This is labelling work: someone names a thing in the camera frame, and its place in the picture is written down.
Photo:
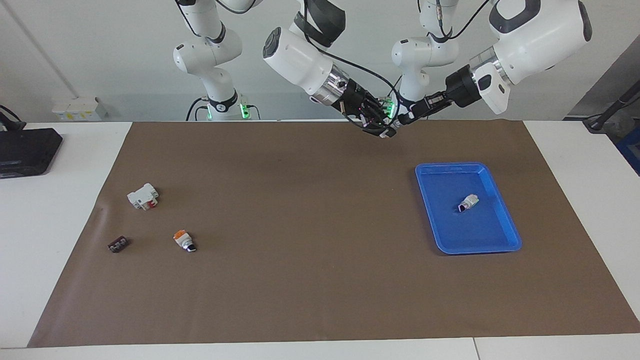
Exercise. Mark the blue plastic tray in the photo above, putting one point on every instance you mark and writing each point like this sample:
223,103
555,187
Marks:
475,235

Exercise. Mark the black box device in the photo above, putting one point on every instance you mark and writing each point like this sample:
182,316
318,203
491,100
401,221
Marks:
27,150

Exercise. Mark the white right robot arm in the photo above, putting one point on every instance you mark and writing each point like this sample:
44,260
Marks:
295,55

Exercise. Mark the brown paper mat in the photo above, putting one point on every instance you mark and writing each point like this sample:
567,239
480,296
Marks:
310,250

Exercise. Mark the white red circuit breaker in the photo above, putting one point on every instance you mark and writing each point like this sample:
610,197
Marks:
141,196

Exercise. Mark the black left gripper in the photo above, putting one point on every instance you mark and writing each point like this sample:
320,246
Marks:
457,87

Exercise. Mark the orange white selector switch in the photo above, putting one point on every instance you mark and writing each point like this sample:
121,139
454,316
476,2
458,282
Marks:
183,239

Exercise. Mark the blue crate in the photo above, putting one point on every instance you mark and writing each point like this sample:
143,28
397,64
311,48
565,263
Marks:
631,155

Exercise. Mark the black stand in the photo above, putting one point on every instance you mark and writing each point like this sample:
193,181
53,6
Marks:
612,110

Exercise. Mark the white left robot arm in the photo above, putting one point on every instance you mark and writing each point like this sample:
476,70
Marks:
535,35

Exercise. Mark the dark brown terminal block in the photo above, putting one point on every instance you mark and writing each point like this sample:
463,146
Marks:
118,245

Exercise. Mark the white box yellow labels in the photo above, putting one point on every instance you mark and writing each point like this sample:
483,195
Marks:
77,109

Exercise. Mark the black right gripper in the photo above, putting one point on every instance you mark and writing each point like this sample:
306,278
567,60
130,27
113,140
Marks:
360,105

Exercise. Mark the white black selector switch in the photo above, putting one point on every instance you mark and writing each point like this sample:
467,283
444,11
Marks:
469,202

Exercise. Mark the white green selector switch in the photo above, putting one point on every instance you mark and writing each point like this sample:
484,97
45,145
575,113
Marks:
390,134

